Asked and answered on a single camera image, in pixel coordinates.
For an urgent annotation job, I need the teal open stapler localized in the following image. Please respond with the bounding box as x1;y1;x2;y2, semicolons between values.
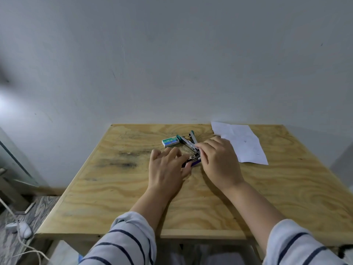
176;131;199;152

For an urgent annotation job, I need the purple stapler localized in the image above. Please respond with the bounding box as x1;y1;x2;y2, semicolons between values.
182;152;202;167

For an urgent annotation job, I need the white cable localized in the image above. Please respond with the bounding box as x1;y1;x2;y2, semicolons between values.
0;196;51;262

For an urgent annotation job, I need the person's right forearm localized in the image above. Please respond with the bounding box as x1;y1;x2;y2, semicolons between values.
221;180;350;265

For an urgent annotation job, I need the white power adapter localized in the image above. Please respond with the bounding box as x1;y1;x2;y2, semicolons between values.
6;222;33;240

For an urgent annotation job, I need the person's right hand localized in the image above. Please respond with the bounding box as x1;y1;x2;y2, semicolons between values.
194;136;245;190

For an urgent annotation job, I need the grey door frame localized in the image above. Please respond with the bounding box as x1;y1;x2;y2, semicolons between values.
0;126;42;191

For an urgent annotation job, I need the teal staple box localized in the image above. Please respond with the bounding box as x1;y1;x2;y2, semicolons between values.
162;136;181;148

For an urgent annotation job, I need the person's left hand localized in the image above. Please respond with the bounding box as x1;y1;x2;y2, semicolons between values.
149;147;194;195

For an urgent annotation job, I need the white paper sheet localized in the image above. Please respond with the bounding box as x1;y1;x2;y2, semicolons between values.
211;121;269;165

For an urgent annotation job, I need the black object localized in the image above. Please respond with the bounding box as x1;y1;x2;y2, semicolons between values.
337;245;353;260

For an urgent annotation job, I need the person's left forearm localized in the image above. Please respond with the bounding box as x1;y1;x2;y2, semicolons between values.
79;185;183;265

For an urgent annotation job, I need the wooden table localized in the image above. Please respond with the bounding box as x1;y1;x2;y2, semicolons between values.
35;124;353;265

